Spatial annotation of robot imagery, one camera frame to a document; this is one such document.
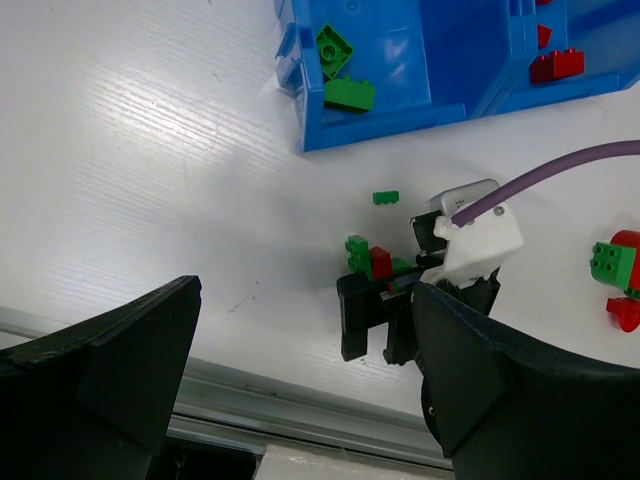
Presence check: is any red rounded lego brick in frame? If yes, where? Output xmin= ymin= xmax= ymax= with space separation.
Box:
xmin=369 ymin=246 xmax=393 ymax=280

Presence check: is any green square lego brick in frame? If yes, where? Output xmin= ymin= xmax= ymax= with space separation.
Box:
xmin=316 ymin=24 xmax=354 ymax=80

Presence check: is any red round lego piece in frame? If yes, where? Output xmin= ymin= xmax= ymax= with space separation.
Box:
xmin=606 ymin=297 xmax=640 ymax=333

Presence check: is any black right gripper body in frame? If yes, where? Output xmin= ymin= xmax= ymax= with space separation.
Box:
xmin=410 ymin=210 xmax=501 ymax=316

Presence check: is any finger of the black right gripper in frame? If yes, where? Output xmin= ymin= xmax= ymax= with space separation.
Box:
xmin=336 ymin=272 xmax=388 ymax=361
xmin=381 ymin=292 xmax=417 ymax=366

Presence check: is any blue plastic divided bin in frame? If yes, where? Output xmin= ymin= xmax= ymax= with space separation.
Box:
xmin=274 ymin=1 xmax=639 ymax=152

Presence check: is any large red green lego assembly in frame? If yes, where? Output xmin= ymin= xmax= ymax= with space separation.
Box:
xmin=589 ymin=230 xmax=639 ymax=301

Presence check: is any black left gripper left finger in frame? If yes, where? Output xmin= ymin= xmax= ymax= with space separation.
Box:
xmin=1 ymin=276 xmax=202 ymax=479

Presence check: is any tiny red lego brick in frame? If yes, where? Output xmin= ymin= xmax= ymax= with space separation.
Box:
xmin=537 ymin=24 xmax=553 ymax=49

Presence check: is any small green lego brick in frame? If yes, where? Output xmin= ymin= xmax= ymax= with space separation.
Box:
xmin=324 ymin=77 xmax=376 ymax=112

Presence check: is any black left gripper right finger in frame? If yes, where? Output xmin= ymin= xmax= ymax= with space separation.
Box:
xmin=413 ymin=284 xmax=639 ymax=479

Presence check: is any aluminium frame rail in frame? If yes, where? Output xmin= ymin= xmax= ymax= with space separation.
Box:
xmin=0 ymin=304 xmax=454 ymax=471

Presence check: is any small flat green lego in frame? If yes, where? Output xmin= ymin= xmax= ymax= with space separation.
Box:
xmin=372 ymin=190 xmax=400 ymax=206

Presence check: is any red two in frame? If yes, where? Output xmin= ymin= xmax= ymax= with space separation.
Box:
xmin=529 ymin=48 xmax=586 ymax=84

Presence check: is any long green lego plate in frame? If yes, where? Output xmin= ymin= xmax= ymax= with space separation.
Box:
xmin=345 ymin=235 xmax=373 ymax=281

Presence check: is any green numbered lego brick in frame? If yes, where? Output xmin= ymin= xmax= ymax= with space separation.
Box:
xmin=391 ymin=257 xmax=413 ymax=274

